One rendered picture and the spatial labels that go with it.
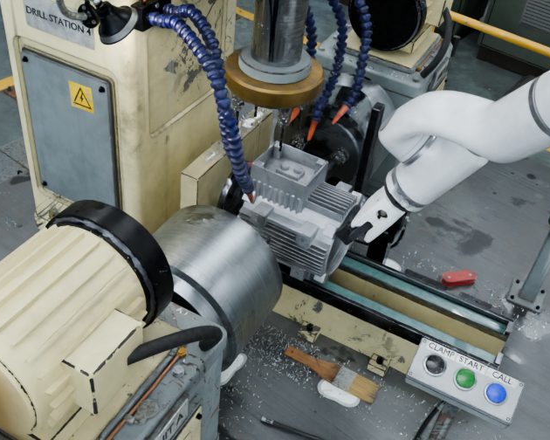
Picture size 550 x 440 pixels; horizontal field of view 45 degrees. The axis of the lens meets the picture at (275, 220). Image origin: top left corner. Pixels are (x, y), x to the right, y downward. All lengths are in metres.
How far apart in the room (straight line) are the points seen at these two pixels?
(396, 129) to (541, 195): 1.06
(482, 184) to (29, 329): 1.50
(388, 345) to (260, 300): 0.37
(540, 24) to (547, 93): 3.55
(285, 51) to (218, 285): 0.41
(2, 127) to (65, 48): 2.29
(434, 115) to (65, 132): 0.72
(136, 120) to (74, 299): 0.53
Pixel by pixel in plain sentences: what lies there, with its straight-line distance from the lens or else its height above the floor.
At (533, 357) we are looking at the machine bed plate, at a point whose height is 0.80.
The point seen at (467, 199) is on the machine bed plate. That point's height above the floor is 0.80.
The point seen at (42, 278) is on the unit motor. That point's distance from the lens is 0.78.
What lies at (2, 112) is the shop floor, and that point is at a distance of 3.65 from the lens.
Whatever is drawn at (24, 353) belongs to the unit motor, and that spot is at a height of 1.34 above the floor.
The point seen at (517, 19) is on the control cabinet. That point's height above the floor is 0.34.
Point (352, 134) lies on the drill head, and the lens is 1.48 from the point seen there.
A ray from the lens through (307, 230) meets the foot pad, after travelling 1.27.
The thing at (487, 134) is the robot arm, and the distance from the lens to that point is 0.95.
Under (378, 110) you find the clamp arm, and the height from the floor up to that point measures 1.25.
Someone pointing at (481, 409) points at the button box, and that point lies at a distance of 1.11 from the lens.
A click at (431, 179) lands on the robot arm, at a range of 1.08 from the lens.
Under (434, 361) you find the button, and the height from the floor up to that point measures 1.07.
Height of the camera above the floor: 1.91
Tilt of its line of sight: 41 degrees down
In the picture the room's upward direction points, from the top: 8 degrees clockwise
